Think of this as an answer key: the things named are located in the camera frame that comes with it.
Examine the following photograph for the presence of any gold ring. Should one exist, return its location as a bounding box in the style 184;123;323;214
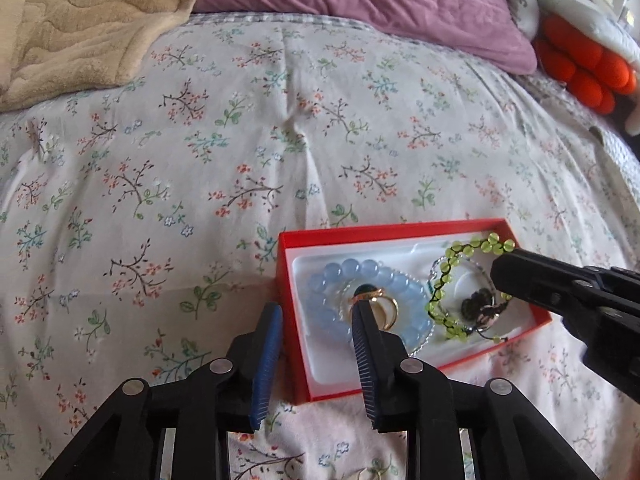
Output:
348;284;402;332

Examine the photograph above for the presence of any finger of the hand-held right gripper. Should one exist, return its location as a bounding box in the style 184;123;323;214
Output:
489;246;640;319
561;304;640;380

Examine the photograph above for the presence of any blue bead bracelet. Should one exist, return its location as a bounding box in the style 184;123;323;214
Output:
304;258;437;357

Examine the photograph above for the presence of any red cardboard box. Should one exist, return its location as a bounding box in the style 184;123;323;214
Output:
276;217;554;405

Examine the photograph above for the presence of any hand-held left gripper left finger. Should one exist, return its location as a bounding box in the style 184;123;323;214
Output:
37;302;284;480

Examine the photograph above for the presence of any floral bed sheet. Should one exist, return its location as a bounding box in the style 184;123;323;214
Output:
0;10;640;480

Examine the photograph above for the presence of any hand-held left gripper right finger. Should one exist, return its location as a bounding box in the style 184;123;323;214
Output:
350;302;601;480

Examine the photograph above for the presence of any orange plush toy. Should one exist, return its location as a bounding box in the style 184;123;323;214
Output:
531;11;639;115

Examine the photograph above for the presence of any beige quilted blanket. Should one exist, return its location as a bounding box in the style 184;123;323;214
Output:
0;0;222;112

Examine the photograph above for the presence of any purple pillow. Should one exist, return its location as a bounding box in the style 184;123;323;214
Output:
191;0;539;74

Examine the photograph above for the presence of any green bead bracelet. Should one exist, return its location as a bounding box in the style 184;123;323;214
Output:
424;231;517;345

